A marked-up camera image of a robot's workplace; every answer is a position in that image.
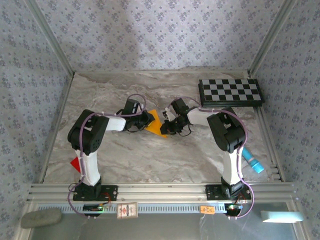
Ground orange paper sheet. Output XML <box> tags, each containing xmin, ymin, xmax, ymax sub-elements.
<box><xmin>145</xmin><ymin>109</ymin><xmax>168</xmax><ymax>139</ymax></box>

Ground black grey checkerboard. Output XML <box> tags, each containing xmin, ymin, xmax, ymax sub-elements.
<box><xmin>198</xmin><ymin>78</ymin><xmax>266</xmax><ymax>108</ymax></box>

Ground red triangular object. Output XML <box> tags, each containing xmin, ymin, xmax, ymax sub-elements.
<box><xmin>69</xmin><ymin>156</ymin><xmax>82</xmax><ymax>174</ymax></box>

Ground orange tag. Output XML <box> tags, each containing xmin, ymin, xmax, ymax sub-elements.
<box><xmin>199</xmin><ymin>205</ymin><xmax>217</xmax><ymax>216</ymax></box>

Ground white red paper label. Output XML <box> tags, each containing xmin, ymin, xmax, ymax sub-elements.
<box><xmin>116</xmin><ymin>201</ymin><xmax>139</xmax><ymax>221</ymax></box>

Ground light blue cylinder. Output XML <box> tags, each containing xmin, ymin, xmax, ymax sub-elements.
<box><xmin>240</xmin><ymin>146</ymin><xmax>265</xmax><ymax>174</ymax></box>

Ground grey stone-like pad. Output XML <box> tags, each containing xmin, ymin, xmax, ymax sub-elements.
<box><xmin>20</xmin><ymin>208</ymin><xmax>63</xmax><ymax>229</ymax></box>

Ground white rectangular block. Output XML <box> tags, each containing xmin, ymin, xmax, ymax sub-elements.
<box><xmin>260</xmin><ymin>210</ymin><xmax>305</xmax><ymax>224</ymax></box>

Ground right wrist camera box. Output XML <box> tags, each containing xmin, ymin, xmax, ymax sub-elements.
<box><xmin>163</xmin><ymin>106</ymin><xmax>176</xmax><ymax>122</ymax></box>

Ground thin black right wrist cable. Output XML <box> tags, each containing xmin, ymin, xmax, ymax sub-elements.
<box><xmin>178</xmin><ymin>123</ymin><xmax>194</xmax><ymax>137</ymax></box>

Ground aluminium mounting rail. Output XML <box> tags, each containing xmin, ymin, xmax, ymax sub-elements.
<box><xmin>26</xmin><ymin>182</ymin><xmax>297</xmax><ymax>204</ymax></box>

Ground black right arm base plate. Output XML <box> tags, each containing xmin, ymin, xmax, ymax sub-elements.
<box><xmin>204</xmin><ymin>184</ymin><xmax>252</xmax><ymax>201</ymax></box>

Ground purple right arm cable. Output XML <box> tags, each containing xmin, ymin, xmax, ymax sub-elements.
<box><xmin>169</xmin><ymin>96</ymin><xmax>256</xmax><ymax>221</ymax></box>

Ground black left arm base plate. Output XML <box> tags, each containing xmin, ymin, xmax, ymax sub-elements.
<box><xmin>72</xmin><ymin>184</ymin><xmax>119</xmax><ymax>202</ymax></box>

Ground aluminium side rail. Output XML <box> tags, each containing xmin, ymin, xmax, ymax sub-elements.
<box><xmin>249</xmin><ymin>72</ymin><xmax>285</xmax><ymax>182</ymax></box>
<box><xmin>38</xmin><ymin>72</ymin><xmax>76</xmax><ymax>184</ymax></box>

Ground slotted grey cable duct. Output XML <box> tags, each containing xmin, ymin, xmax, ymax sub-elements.
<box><xmin>36</xmin><ymin>203</ymin><xmax>234</xmax><ymax>215</ymax></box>

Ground aluminium frame post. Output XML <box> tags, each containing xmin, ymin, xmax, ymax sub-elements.
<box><xmin>24</xmin><ymin>0</ymin><xmax>76</xmax><ymax>76</ymax></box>
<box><xmin>247</xmin><ymin>0</ymin><xmax>299</xmax><ymax>77</ymax></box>

